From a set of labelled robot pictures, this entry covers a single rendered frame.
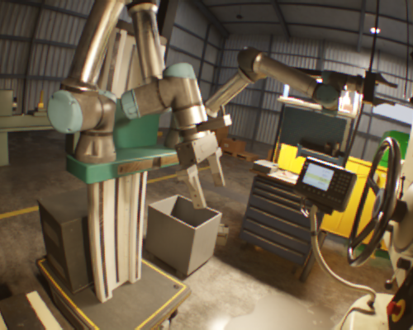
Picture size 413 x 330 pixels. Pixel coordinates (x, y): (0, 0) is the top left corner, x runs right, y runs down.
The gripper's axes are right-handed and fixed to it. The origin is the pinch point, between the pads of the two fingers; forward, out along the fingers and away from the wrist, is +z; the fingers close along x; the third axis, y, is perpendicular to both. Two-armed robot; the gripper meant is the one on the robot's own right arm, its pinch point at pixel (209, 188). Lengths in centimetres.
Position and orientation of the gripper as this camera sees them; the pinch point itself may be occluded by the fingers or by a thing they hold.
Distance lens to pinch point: 58.0
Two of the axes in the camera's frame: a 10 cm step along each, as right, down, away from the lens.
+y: -8.8, 1.4, 4.4
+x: -3.9, 2.9, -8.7
